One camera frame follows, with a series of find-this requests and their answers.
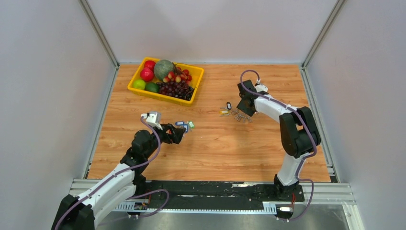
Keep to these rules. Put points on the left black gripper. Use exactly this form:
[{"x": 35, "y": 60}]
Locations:
[{"x": 169, "y": 138}]

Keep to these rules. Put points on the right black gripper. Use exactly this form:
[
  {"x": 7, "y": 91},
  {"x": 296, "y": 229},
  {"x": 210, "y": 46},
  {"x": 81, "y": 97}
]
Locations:
[{"x": 241, "y": 107}]

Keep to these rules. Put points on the large silver keyring with clips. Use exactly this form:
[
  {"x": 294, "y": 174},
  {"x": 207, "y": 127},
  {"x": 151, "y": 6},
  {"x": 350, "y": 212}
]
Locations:
[{"x": 240, "y": 116}]

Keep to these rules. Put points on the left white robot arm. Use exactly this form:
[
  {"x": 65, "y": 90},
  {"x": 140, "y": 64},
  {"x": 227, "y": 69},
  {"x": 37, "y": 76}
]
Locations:
[{"x": 87, "y": 210}]

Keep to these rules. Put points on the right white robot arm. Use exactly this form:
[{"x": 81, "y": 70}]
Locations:
[{"x": 299, "y": 133}]

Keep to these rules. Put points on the pile of coloured tagged keys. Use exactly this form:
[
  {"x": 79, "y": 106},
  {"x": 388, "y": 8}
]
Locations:
[{"x": 187, "y": 125}]

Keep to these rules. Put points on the purple grape bunch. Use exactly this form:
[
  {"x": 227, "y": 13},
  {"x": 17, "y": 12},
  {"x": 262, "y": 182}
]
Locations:
[{"x": 179, "y": 90}]

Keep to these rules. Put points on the dark green lime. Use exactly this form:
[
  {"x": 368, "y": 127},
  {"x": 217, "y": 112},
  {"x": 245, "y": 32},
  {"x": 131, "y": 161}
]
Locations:
[{"x": 152, "y": 87}]

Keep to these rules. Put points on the red lychee cluster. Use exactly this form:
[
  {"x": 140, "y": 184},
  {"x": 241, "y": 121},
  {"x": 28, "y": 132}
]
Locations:
[{"x": 179, "y": 76}]

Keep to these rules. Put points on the light green lime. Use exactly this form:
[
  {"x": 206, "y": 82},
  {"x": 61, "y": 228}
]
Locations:
[{"x": 139, "y": 84}]

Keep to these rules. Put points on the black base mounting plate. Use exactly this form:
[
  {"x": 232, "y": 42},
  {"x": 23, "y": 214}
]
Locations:
[{"x": 211, "y": 196}]

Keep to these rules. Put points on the green melon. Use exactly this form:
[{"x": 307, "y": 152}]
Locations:
[{"x": 162, "y": 69}]

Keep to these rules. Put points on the red apple front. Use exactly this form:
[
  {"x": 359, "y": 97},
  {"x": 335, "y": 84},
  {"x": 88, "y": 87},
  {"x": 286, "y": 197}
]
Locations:
[{"x": 146, "y": 74}]

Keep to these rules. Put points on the red apple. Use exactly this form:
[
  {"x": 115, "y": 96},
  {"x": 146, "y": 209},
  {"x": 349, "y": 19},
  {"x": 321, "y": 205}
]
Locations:
[
  {"x": 146, "y": 74},
  {"x": 150, "y": 64}
]

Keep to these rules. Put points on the red apple back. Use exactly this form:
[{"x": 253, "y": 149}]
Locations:
[{"x": 150, "y": 64}]

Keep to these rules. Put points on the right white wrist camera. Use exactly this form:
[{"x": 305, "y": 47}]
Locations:
[{"x": 259, "y": 87}]

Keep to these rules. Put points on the aluminium frame rail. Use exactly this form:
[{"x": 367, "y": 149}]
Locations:
[{"x": 314, "y": 194}]

